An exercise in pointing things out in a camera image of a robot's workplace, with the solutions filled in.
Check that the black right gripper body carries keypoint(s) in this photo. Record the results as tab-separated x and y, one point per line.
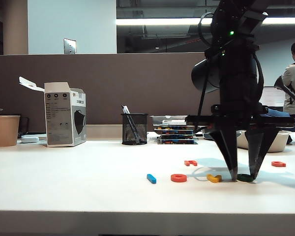
238	118

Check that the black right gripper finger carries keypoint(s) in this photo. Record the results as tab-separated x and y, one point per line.
256	147
227	147

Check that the green letter e magnet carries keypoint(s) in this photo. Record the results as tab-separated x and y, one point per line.
244	177

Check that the yellow letter v magnet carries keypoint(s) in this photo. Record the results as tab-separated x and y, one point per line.
214	179

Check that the blue letter l magnet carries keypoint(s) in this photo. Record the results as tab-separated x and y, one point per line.
151	179

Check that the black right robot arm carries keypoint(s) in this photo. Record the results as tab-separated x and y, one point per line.
236	61

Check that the orange letter a magnet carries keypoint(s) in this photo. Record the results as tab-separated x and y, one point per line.
278	164

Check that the orange letter n magnet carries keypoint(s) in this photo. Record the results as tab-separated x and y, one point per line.
189	163

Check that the teal letter magnet pack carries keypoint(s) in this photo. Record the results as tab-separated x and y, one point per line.
172	127
173	132
175	141
174	136

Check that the orange letter o magnet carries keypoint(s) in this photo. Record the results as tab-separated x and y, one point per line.
174	178

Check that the beige paper pulp bowl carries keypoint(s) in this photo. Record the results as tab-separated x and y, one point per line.
280	142

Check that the white computer monitor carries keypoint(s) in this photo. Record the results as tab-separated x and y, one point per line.
273	97

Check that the person in beige jacket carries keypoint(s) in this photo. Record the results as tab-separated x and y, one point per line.
291	81

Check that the clear plastic tray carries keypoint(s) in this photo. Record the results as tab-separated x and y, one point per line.
157	120

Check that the black mesh pen holder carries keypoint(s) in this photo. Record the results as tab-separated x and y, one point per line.
134	130

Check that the clear barrel pen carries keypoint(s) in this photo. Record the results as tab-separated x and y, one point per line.
125	109

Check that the brown desk partition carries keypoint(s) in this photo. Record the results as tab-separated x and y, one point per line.
113	86

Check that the long ceiling light strip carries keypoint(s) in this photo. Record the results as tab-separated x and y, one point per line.
150	21

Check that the grey white mask box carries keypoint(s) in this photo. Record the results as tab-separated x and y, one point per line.
61	118

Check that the white earbud case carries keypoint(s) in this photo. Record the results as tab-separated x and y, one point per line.
30	139

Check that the brown paper cup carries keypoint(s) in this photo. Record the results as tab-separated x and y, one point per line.
6	130

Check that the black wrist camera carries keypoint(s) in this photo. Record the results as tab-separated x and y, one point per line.
205	73

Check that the metal wall plate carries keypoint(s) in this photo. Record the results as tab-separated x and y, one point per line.
69	46

